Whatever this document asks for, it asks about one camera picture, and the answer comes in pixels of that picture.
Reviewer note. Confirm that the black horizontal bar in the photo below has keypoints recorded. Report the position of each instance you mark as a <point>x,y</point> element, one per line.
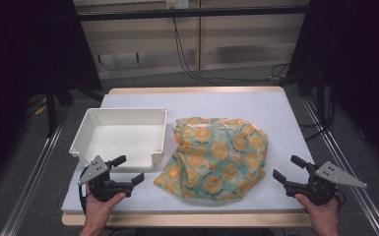
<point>210,12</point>

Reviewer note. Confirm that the white wall outlet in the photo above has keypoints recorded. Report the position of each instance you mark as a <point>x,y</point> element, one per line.
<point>177,4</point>

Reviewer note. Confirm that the white table mat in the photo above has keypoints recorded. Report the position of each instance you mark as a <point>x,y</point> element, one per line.
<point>226,105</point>

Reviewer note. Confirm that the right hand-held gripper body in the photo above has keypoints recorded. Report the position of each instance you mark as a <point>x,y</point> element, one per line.
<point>318,190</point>

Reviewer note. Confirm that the dark curtain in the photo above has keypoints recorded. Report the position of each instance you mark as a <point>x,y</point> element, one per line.
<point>13,65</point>
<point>357,65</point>

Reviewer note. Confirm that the person's right hand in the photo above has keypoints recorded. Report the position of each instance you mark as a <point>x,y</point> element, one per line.
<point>323,214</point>

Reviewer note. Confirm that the person's left hand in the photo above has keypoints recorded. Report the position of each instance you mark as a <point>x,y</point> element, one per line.
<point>98,211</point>

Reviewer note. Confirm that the yellow floor object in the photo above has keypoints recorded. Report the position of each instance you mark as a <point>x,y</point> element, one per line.
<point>40,110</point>

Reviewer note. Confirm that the black metal stand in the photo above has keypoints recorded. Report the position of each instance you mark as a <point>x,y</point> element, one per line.
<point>50,111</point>

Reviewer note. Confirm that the white plastic bin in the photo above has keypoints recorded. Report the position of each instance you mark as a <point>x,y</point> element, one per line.
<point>124,141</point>

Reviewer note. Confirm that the orange print fabric bag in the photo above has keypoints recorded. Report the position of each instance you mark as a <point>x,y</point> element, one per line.
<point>216,154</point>

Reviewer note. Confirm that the aluminium floor rail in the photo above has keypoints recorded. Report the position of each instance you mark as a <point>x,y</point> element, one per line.
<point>29,187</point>
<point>372,216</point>

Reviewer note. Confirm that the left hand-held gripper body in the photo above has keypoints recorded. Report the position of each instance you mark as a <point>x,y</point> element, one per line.
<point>98,188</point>

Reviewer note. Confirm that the wooden table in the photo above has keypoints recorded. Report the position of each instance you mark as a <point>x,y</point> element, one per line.
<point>193,219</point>

